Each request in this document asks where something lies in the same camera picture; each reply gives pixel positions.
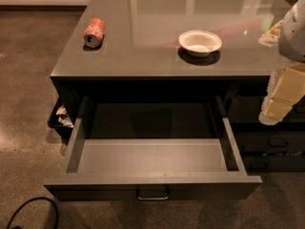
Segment open grey top drawer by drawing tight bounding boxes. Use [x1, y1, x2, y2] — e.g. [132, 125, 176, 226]
[44, 97, 262, 201]

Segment crumpled paper trash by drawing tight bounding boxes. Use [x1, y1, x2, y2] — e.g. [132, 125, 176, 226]
[56, 105, 73, 128]

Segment closed dark right drawers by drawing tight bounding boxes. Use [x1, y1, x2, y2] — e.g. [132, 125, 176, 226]
[227, 95, 305, 173]

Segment black floor cable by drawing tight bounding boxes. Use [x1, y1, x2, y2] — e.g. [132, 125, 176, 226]
[5, 196, 60, 229]

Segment metal drawer handle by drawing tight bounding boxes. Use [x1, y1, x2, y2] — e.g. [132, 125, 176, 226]
[136, 186, 170, 201]

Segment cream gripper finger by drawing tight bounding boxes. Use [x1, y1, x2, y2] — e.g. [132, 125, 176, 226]
[258, 63, 305, 126]
[258, 20, 283, 47]

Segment dark grey cabinet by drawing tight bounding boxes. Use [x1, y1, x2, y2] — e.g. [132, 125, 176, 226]
[50, 0, 305, 174]

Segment red coke can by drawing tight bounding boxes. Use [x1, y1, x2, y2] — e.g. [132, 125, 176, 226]
[84, 18, 105, 48]

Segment black trash bin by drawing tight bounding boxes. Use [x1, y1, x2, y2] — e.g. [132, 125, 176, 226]
[48, 99, 72, 138]

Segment white paper bowl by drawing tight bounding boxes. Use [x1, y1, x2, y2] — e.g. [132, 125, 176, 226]
[178, 30, 222, 57]

